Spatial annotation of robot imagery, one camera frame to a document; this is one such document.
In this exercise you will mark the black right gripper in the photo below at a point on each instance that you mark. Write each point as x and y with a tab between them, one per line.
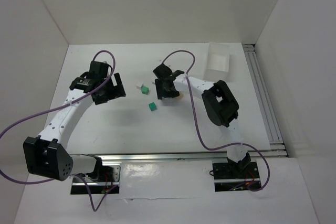
165	87

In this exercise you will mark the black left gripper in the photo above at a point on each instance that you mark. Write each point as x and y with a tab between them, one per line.
109	92

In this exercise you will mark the dark green wood block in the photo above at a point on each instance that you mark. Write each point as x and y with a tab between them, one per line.
152	106

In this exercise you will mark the light green wood block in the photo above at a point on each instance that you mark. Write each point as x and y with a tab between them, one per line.
145	90

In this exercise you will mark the white plastic bin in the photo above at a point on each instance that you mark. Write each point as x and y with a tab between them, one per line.
217	62

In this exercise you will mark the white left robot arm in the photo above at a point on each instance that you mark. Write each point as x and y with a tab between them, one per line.
46	153

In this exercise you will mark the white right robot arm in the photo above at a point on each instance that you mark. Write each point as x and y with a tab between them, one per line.
220	105

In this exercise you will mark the tan wood block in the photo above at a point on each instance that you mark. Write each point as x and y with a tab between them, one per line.
180	96

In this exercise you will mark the white lettered wood block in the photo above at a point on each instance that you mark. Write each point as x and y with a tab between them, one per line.
139	85

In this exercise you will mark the aluminium front rail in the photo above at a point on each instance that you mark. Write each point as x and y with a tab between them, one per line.
184	156

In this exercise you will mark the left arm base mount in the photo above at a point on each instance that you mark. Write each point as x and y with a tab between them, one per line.
105	181

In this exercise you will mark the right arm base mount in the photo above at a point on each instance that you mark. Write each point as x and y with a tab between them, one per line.
226	180

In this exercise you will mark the aluminium side rail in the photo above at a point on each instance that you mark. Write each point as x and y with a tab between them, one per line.
268	115

